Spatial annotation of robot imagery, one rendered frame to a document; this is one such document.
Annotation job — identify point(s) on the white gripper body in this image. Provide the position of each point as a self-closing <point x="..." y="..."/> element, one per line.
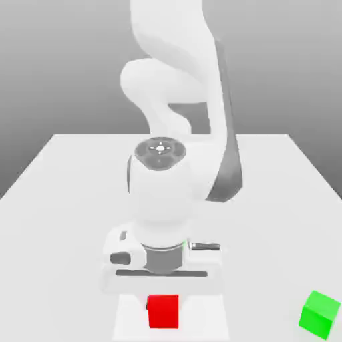
<point x="160" y="283"/>

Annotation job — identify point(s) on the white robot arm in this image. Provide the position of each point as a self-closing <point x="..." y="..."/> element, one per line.
<point x="163" y="192"/>

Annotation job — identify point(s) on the small red cube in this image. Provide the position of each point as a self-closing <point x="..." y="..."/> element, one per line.
<point x="163" y="311"/>

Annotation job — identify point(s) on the small green cube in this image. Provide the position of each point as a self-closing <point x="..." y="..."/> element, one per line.
<point x="318" y="315"/>

